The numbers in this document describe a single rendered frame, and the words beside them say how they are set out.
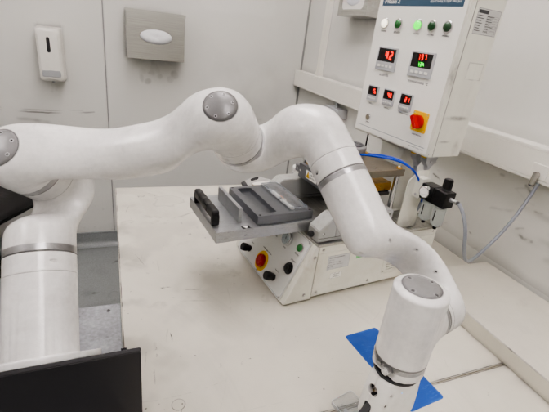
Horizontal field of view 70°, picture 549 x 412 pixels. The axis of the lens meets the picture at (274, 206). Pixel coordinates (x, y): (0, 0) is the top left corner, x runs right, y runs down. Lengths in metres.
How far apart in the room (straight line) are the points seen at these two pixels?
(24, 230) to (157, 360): 0.38
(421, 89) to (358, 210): 0.62
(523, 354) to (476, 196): 0.61
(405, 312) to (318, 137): 0.31
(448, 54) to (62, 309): 1.03
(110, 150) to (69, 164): 0.08
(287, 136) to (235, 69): 1.91
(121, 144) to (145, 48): 1.63
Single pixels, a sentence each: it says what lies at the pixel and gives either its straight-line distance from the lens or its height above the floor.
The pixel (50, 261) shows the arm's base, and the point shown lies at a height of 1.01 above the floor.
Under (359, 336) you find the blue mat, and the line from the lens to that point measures 1.06.
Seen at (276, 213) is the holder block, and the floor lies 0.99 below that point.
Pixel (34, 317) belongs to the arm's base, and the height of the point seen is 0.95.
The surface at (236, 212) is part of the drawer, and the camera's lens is 1.00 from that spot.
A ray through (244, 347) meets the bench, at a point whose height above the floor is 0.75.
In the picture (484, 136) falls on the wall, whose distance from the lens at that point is 1.48.
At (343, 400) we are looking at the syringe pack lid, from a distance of 0.88.
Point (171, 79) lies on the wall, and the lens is 2.53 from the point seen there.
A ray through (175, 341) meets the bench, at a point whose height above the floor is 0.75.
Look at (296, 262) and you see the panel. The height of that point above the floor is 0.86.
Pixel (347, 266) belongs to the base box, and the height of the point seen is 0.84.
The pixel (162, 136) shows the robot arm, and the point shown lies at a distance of 0.74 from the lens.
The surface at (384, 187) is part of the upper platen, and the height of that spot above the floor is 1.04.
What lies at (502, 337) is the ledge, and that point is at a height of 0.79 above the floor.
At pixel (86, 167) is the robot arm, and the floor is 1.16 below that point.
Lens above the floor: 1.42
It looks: 24 degrees down
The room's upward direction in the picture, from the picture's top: 7 degrees clockwise
